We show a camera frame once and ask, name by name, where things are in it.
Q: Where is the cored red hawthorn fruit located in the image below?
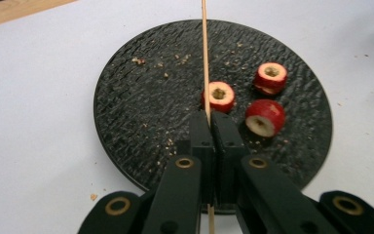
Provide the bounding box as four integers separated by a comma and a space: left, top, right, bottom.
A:
244, 98, 287, 138
202, 81, 237, 114
253, 61, 288, 96

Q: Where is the round black textured plate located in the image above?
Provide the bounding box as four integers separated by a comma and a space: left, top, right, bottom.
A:
93, 19, 334, 215

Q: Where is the wooden table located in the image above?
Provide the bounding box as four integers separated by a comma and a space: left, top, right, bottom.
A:
0, 0, 76, 30

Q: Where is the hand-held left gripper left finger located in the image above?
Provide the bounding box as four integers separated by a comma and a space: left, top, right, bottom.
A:
174, 110, 216, 209

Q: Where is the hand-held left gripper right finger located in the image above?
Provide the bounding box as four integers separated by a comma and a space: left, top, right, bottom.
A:
210, 111, 251, 209

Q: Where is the thin bamboo skewer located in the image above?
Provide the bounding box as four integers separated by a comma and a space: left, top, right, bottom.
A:
201, 0, 216, 234

